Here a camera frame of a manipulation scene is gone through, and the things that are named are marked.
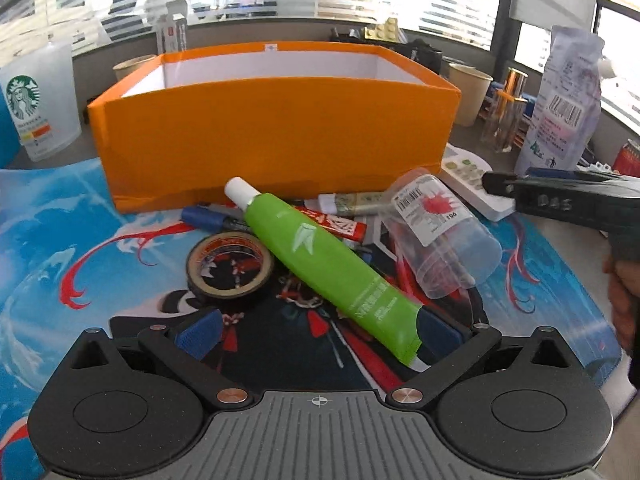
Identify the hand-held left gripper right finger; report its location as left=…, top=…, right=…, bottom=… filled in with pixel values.
left=385, top=309, right=576, bottom=408

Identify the glass bottle with gold cap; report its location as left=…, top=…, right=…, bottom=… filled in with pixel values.
left=481, top=67, right=529, bottom=153

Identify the grey panel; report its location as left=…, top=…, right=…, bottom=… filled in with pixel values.
left=507, top=0, right=598, bottom=27

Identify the yellow toy brick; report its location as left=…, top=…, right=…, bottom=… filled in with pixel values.
left=364, top=19, right=401, bottom=42

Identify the blue marker pen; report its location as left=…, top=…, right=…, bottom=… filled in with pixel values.
left=181, top=203, right=256, bottom=235

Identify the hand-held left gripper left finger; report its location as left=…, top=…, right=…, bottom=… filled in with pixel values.
left=67, top=307, right=253, bottom=408

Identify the person's right hand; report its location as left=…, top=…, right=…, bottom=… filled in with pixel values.
left=602, top=255, right=640, bottom=356

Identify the white carton with red label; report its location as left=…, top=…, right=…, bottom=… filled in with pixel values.
left=156, top=12, right=188, bottom=55

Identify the frosted plastic cup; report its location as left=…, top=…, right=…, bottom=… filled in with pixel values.
left=0, top=40, right=83, bottom=162

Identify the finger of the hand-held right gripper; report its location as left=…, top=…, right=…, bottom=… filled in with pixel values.
left=482, top=170, right=608, bottom=231
left=524, top=166, right=628, bottom=184

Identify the green squeeze tube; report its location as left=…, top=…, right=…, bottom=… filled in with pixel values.
left=224, top=176, right=425, bottom=367

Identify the white printed pouch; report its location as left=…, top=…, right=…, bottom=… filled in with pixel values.
left=514, top=25, right=606, bottom=176

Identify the printed desk mat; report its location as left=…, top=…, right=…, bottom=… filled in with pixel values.
left=0, top=155, right=626, bottom=480

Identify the black tape roll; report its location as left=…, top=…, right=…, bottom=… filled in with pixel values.
left=186, top=232, right=276, bottom=308

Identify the white remote control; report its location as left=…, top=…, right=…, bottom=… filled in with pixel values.
left=440, top=142, right=516, bottom=222

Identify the orange cardboard box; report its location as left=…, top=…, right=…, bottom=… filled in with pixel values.
left=87, top=41, right=462, bottom=213

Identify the beige paper cup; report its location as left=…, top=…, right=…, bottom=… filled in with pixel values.
left=447, top=62, right=495, bottom=127
left=113, top=54, right=158, bottom=83

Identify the red can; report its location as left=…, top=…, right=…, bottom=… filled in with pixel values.
left=612, top=137, right=640, bottom=178

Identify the blue packet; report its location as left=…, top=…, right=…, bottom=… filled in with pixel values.
left=0, top=95, right=23, bottom=167

